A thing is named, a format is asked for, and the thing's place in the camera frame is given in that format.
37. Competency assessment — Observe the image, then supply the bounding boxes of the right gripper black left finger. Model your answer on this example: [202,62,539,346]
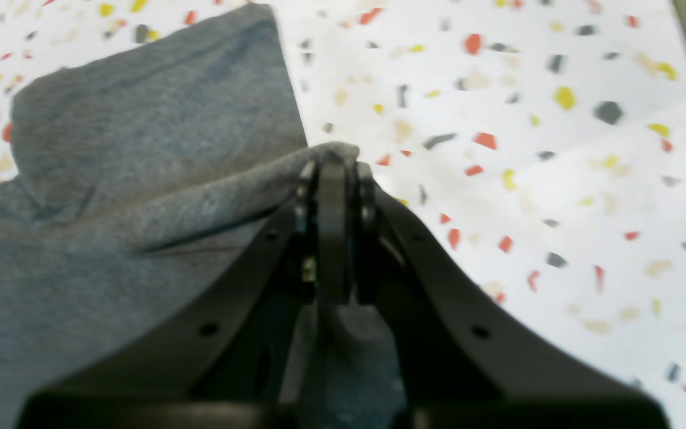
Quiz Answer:
[17,160,351,428]

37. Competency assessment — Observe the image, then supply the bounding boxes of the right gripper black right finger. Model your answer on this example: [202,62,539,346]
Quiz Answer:
[352,163,669,428]

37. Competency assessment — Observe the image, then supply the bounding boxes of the grey t-shirt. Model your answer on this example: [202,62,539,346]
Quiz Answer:
[0,4,406,429]

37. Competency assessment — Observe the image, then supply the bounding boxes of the terrazzo patterned tablecloth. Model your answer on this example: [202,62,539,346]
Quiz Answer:
[0,1,686,428]

